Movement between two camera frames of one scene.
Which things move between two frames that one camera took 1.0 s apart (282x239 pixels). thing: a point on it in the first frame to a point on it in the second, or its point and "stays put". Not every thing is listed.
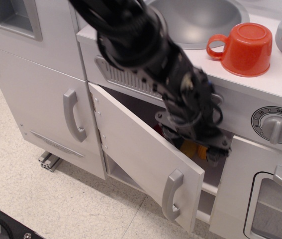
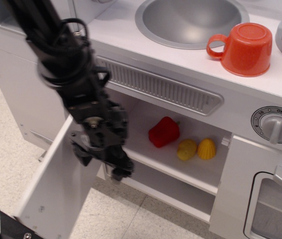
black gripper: [197, 120] to [109, 151]
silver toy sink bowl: [191, 23] stays put
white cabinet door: [141, 161] to [54, 201]
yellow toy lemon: [188, 147] stays put
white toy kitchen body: [67, 100] stays put
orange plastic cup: [247, 50] stays put
